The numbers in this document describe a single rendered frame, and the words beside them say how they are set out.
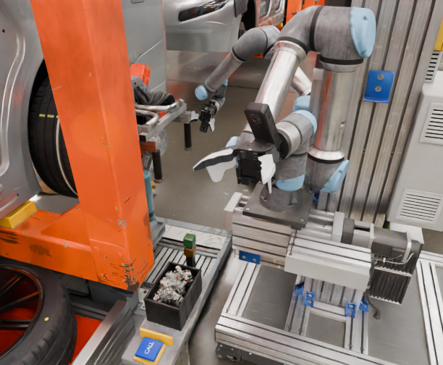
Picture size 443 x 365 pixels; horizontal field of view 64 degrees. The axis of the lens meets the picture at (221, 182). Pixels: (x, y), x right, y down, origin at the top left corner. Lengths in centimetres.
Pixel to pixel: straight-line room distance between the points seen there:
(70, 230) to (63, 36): 69
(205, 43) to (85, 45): 319
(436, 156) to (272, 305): 95
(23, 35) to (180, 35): 270
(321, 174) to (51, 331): 104
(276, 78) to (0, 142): 102
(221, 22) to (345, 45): 318
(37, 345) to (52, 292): 22
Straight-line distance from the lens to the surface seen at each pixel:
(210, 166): 70
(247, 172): 72
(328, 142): 111
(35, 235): 154
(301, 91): 179
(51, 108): 163
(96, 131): 107
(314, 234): 130
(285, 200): 125
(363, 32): 101
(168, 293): 133
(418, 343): 182
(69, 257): 148
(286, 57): 103
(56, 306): 148
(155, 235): 222
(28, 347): 140
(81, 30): 100
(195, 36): 409
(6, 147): 152
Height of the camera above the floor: 154
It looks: 31 degrees down
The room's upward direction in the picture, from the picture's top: straight up
